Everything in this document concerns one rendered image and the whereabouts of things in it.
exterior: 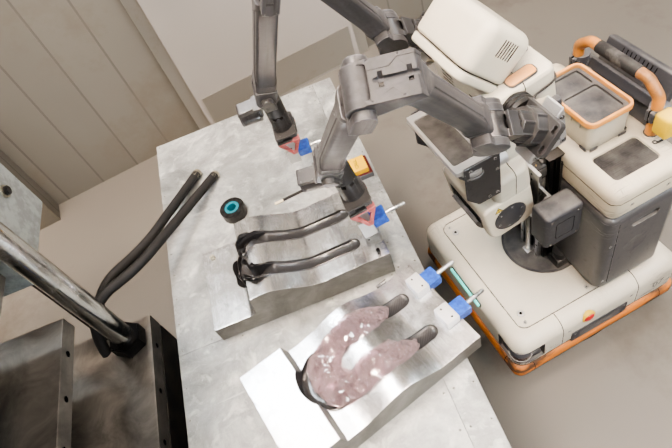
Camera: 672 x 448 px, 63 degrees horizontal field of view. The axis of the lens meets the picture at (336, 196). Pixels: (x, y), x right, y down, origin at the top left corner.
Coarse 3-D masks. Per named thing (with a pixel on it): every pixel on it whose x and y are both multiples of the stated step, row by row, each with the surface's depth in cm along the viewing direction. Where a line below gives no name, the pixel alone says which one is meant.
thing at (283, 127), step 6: (288, 114) 164; (270, 120) 157; (276, 120) 157; (282, 120) 157; (288, 120) 159; (276, 126) 158; (282, 126) 158; (288, 126) 159; (294, 126) 160; (276, 132) 161; (282, 132) 160; (288, 132) 159; (294, 132) 159; (276, 138) 159; (282, 138) 159
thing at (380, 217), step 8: (376, 208) 142; (392, 208) 141; (360, 216) 140; (368, 216) 139; (376, 216) 140; (384, 216) 139; (360, 224) 138; (376, 224) 140; (368, 232) 141; (376, 232) 141
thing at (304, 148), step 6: (306, 138) 170; (288, 144) 169; (294, 144) 168; (300, 144) 169; (306, 144) 168; (312, 144) 169; (300, 150) 168; (306, 150) 168; (288, 156) 168; (294, 156) 169; (300, 156) 170; (294, 162) 171
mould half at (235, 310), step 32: (256, 224) 154; (288, 224) 156; (352, 224) 151; (224, 256) 159; (256, 256) 146; (288, 256) 148; (352, 256) 145; (384, 256) 142; (224, 288) 152; (256, 288) 140; (288, 288) 140; (320, 288) 144; (224, 320) 146; (256, 320) 146
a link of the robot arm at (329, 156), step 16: (336, 96) 90; (336, 112) 92; (368, 112) 83; (336, 128) 95; (352, 128) 86; (368, 128) 87; (320, 144) 111; (336, 144) 102; (352, 144) 104; (320, 160) 114; (336, 160) 112; (320, 176) 119; (336, 176) 121
